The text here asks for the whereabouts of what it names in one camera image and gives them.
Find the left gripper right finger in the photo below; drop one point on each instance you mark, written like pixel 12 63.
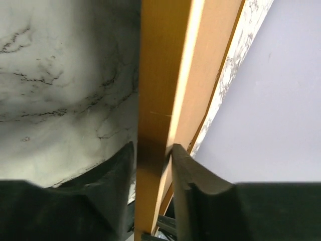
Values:
pixel 208 207

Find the wooden picture frame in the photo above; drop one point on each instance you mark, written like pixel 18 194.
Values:
pixel 183 45

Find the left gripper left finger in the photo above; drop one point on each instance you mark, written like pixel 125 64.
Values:
pixel 92 206

